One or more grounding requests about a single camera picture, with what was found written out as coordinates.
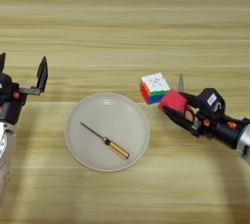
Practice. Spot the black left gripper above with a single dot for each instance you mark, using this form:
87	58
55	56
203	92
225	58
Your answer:
9	112

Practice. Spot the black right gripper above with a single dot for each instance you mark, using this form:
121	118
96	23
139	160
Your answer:
221	130

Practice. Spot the red cube block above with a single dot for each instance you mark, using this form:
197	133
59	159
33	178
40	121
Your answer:
173	100

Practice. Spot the multicolour puzzle cube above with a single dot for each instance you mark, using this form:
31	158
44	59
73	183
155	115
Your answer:
154	86

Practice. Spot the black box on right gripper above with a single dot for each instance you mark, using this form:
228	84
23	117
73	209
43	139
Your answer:
210	102

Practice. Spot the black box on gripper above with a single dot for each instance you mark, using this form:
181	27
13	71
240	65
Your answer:
210	102
5	87

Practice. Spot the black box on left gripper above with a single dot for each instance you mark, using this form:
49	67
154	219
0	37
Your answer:
5	87

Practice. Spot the round beige plate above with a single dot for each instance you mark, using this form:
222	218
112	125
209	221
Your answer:
97	149

